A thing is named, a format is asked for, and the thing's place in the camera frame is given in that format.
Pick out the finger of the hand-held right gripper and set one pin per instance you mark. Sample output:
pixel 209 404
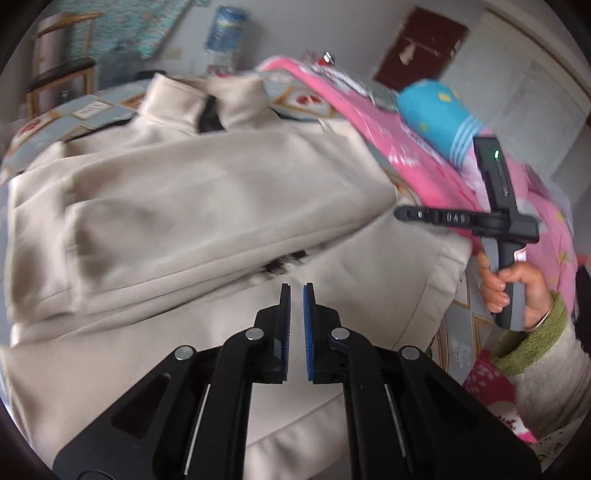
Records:
pixel 438 216

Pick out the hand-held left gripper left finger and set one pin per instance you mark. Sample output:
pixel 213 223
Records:
pixel 286 332

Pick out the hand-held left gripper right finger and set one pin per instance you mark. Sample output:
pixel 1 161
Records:
pixel 308 332

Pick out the cream zip jacket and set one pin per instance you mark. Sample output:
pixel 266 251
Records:
pixel 207 184

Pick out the person's right forearm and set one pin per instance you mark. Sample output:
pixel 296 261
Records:
pixel 540 355

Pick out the person's right hand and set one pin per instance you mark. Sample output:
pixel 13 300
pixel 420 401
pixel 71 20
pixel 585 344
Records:
pixel 535 290

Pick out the blue striped pillow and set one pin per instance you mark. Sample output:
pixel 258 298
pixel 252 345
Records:
pixel 429 110

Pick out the white panel door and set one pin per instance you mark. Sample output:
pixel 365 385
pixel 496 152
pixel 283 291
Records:
pixel 531 92

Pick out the pink floral blanket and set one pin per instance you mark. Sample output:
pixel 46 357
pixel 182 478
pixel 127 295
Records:
pixel 369 124

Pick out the grey lace-trimmed pillow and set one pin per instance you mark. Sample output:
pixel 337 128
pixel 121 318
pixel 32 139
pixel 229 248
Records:
pixel 364 87

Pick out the blue water bottle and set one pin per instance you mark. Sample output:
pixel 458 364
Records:
pixel 226 30

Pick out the empty clear water jug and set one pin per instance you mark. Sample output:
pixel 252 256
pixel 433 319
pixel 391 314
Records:
pixel 117 74

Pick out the teal floral cloth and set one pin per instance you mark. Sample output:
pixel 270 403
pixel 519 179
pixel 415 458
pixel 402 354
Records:
pixel 134 23

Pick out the wooden chair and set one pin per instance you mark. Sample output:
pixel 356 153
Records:
pixel 60 71

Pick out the wall socket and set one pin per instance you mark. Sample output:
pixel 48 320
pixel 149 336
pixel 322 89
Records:
pixel 173 54

